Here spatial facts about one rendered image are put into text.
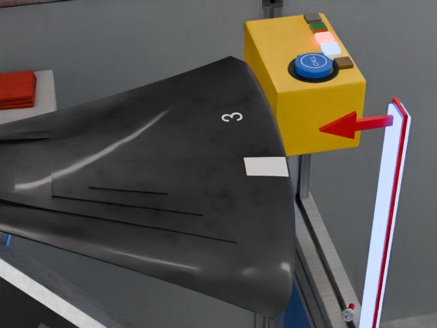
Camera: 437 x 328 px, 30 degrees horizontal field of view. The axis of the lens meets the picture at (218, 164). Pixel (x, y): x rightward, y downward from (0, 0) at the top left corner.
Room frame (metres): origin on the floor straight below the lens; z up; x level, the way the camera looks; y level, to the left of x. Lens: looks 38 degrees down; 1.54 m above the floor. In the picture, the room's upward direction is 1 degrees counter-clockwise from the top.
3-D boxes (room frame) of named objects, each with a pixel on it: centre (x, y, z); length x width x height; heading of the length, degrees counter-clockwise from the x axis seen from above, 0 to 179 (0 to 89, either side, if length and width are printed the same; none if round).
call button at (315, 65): (0.76, -0.11, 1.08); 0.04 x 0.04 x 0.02
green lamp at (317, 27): (0.84, -0.12, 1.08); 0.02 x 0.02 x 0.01; 10
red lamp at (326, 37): (0.82, -0.12, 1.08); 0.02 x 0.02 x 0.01; 10
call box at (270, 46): (0.80, -0.10, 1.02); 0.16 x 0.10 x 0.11; 10
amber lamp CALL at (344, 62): (0.76, -0.14, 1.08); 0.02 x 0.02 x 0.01; 10
